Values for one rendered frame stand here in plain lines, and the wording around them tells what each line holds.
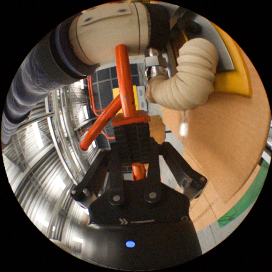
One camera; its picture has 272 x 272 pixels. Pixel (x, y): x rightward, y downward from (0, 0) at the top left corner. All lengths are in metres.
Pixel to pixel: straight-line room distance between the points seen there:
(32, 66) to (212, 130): 0.34
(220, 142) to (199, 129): 0.06
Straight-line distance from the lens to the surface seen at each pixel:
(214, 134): 0.17
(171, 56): 0.20
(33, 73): 0.23
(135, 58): 1.26
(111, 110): 0.17
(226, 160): 0.15
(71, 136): 6.03
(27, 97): 0.30
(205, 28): 0.15
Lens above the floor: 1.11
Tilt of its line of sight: level
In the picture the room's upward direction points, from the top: 98 degrees counter-clockwise
